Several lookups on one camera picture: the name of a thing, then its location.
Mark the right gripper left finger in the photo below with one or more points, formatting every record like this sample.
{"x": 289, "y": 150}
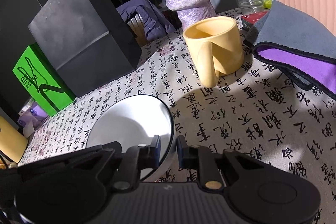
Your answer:
{"x": 134, "y": 160}

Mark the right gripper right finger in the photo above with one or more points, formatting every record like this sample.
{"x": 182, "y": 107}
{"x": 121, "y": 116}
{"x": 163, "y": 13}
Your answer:
{"x": 201, "y": 159}

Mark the white bowl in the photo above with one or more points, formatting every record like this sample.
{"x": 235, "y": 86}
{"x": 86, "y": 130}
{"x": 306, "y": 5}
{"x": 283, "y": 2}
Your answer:
{"x": 136, "y": 120}

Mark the yellow thermos jug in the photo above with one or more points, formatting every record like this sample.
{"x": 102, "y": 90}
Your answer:
{"x": 12, "y": 143}

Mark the calligraphy print tablecloth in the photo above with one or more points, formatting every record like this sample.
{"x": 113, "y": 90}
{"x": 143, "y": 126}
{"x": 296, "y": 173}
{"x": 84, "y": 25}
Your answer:
{"x": 257, "y": 111}

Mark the purple tissue pack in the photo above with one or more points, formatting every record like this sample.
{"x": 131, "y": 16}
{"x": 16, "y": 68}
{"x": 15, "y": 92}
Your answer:
{"x": 32, "y": 119}

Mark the yellow mug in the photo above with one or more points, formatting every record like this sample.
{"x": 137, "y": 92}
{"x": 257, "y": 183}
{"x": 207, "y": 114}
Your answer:
{"x": 215, "y": 47}

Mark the green paper bag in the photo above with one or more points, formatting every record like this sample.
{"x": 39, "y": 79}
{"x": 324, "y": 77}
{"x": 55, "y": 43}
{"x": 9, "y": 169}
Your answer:
{"x": 42, "y": 82}

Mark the black paper bag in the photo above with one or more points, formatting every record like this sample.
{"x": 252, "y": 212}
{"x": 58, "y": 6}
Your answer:
{"x": 86, "y": 42}

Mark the purple jacket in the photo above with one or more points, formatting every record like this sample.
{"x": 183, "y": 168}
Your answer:
{"x": 155, "y": 24}

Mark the small red box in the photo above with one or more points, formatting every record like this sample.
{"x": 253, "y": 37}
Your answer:
{"x": 249, "y": 20}

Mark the grey purple cloth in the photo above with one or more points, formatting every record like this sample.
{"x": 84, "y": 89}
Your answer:
{"x": 297, "y": 44}

